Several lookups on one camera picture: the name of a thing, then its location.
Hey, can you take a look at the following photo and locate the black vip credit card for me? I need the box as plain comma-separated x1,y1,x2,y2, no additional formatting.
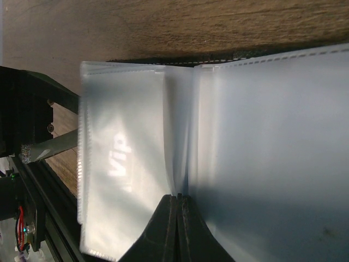
82,69,171,256

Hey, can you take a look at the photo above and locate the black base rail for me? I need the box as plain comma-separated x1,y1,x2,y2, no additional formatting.
1,157,92,261

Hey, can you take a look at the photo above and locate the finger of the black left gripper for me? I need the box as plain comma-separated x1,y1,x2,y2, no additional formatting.
1,67,79,163

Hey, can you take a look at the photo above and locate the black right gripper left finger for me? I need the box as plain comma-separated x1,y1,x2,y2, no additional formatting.
120,195,177,261

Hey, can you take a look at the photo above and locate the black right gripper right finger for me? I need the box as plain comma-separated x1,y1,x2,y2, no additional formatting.
177,194,234,261

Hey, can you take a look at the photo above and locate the black leather card holder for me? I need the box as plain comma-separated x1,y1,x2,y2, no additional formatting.
77,44,348,261

